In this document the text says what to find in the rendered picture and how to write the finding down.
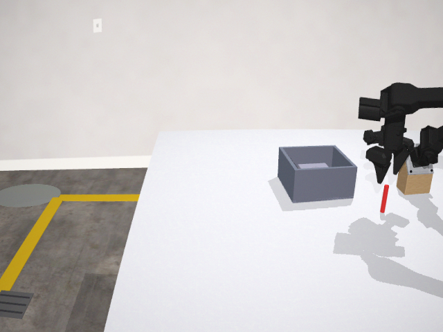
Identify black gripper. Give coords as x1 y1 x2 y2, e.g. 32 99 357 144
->
365 122 415 184

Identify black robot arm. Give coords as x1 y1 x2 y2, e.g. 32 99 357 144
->
358 82 443 167

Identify red peg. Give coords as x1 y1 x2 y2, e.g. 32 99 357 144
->
380 185 389 213

